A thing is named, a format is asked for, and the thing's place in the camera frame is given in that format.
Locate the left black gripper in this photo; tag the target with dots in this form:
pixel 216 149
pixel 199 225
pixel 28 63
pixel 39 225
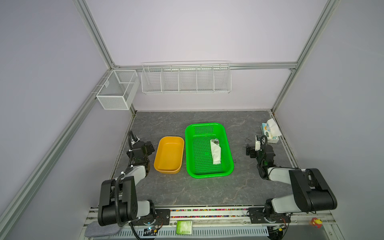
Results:
pixel 148 148

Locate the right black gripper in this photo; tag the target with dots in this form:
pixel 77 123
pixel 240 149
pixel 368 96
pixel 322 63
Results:
pixel 252 150

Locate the white paper napkin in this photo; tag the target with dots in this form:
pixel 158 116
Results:
pixel 216 153

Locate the green plastic basket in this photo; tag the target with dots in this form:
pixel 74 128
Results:
pixel 200 162

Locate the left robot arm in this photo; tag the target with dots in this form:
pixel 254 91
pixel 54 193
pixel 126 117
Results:
pixel 118 198

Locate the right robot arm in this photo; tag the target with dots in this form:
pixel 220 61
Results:
pixel 310 191

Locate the tissue box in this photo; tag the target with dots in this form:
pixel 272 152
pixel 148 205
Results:
pixel 272 131

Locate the yellow plastic tray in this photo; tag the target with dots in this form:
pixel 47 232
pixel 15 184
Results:
pixel 169 156

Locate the white mesh box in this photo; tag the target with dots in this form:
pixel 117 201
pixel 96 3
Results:
pixel 119 90

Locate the green card box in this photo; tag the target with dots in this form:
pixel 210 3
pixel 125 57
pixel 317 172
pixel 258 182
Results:
pixel 184 228

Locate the grey cloth pad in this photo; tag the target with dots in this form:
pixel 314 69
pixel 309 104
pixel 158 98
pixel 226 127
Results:
pixel 95 230

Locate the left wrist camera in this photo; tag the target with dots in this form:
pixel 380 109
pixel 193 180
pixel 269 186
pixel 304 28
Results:
pixel 134 139

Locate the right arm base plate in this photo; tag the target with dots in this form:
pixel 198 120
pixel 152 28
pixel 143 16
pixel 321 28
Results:
pixel 258 215

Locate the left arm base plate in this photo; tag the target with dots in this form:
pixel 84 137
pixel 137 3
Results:
pixel 162 217

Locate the white wire rack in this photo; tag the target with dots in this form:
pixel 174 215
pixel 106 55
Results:
pixel 186 77

